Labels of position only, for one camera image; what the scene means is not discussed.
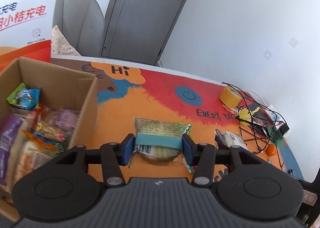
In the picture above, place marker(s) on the white power strip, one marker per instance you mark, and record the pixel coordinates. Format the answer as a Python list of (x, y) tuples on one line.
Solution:
[(278, 121)]

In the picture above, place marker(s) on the orange white paper bag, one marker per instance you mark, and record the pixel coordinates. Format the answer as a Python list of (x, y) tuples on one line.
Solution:
[(26, 27)]

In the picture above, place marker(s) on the small orange mandarin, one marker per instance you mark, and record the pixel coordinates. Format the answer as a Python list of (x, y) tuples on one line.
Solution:
[(271, 150)]

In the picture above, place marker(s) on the yellow tape roll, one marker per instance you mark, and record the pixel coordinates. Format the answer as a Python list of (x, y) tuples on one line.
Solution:
[(230, 97)]

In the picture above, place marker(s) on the pink wrapped snack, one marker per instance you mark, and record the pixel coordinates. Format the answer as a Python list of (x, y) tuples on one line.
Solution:
[(64, 119)]

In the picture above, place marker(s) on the grey door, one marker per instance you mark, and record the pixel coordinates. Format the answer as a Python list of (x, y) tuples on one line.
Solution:
[(138, 30)]

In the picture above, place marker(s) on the purple snack packet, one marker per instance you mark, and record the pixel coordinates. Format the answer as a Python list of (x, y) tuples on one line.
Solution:
[(9, 133)]

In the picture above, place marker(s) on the brown cardboard box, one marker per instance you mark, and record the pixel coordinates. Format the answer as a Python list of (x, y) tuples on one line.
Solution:
[(61, 88)]

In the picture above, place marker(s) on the polka dot cushion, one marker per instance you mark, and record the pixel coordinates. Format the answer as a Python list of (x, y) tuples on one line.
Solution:
[(60, 45)]

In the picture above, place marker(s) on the orange biscuit packet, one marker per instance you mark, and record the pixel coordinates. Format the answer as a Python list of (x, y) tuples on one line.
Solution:
[(34, 154)]

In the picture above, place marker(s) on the colourful table mat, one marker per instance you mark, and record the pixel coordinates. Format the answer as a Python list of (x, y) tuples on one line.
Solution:
[(129, 90)]

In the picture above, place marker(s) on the grey chair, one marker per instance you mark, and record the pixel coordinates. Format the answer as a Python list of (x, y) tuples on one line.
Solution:
[(82, 24)]

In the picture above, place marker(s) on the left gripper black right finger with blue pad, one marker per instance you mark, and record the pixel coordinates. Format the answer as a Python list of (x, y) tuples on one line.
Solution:
[(245, 184)]

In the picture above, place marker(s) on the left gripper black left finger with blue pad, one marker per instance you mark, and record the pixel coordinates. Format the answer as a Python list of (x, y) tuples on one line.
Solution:
[(115, 160)]

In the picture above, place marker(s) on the white snack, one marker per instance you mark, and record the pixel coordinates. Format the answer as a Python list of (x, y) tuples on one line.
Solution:
[(228, 139)]

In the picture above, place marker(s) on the green pastry packet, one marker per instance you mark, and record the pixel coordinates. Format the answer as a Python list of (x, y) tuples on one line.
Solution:
[(159, 143)]

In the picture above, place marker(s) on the green blue snack packet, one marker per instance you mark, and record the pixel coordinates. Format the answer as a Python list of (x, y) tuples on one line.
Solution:
[(24, 98)]

